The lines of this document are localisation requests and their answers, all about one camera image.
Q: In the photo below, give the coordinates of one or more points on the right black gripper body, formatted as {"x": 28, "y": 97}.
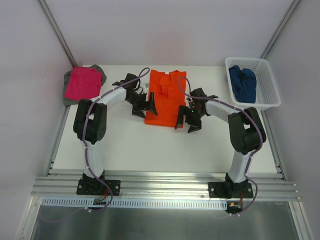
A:
{"x": 189, "y": 118}

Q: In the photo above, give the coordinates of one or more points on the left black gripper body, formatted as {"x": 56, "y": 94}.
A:
{"x": 141, "y": 105}

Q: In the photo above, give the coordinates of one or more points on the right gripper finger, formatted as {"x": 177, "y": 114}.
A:
{"x": 180, "y": 117}
{"x": 194, "y": 126}

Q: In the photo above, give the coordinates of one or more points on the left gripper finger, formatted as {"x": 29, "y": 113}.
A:
{"x": 151, "y": 105}
{"x": 139, "y": 112}

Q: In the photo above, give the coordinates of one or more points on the orange t shirt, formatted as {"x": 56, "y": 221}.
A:
{"x": 168, "y": 97}

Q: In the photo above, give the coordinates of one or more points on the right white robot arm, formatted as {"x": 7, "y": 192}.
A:
{"x": 246, "y": 133}

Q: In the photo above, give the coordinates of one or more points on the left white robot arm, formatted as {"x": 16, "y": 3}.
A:
{"x": 90, "y": 123}

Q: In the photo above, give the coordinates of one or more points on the pink folded t shirt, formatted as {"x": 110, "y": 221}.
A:
{"x": 84, "y": 83}

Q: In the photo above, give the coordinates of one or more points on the blue t shirt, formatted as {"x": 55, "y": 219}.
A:
{"x": 243, "y": 84}

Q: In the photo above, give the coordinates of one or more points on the grey folded t shirt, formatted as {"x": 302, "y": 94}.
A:
{"x": 68, "y": 102}

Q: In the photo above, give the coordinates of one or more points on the white plastic basket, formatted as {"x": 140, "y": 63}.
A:
{"x": 267, "y": 94}

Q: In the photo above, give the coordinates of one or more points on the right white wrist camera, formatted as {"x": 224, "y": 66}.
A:
{"x": 190, "y": 99}

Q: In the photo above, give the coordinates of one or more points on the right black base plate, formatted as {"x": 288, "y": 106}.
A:
{"x": 222, "y": 190}

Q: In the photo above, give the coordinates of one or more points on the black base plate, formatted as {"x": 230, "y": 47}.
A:
{"x": 222, "y": 190}
{"x": 93, "y": 187}

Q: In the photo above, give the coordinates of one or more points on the aluminium mounting rail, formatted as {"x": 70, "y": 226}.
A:
{"x": 164, "y": 185}

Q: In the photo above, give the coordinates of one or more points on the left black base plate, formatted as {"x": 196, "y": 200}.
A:
{"x": 93, "y": 187}

